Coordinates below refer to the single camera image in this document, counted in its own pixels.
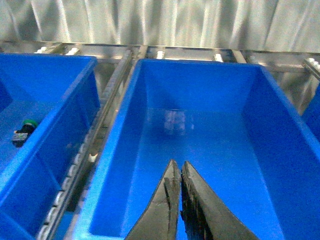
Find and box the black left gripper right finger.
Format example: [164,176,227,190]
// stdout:
[181,161,258,240]

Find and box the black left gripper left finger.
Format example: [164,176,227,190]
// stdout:
[125,159,181,240]

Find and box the blue plastic bin centre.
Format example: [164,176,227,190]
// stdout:
[72,59,320,240]

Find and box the blue plastic bin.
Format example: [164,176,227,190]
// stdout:
[72,59,320,240]
[0,53,100,240]
[302,85,320,140]

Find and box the blue plastic bin right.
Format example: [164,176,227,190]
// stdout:
[302,85,320,140]

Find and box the blue plastic bin left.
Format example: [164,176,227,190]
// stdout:
[0,53,100,240]

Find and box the green push button switch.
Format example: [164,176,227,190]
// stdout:
[11,119,39,148]

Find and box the metal roller rack frame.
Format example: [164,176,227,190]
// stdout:
[0,41,320,240]

